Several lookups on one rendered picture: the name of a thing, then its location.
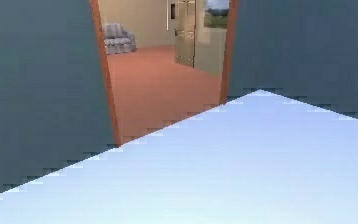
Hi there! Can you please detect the beige room door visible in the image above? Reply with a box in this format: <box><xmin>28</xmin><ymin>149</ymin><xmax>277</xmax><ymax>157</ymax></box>
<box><xmin>174</xmin><ymin>0</ymin><xmax>198</xmax><ymax>69</ymax></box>

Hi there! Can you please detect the grey armchair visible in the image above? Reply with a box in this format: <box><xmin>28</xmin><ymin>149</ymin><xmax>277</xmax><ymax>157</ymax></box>
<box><xmin>101</xmin><ymin>22</ymin><xmax>138</xmax><ymax>56</ymax></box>

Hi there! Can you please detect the window with landscape view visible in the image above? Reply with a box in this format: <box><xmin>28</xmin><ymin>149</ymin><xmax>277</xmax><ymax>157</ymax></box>
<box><xmin>203</xmin><ymin>0</ymin><xmax>231</xmax><ymax>30</ymax></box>

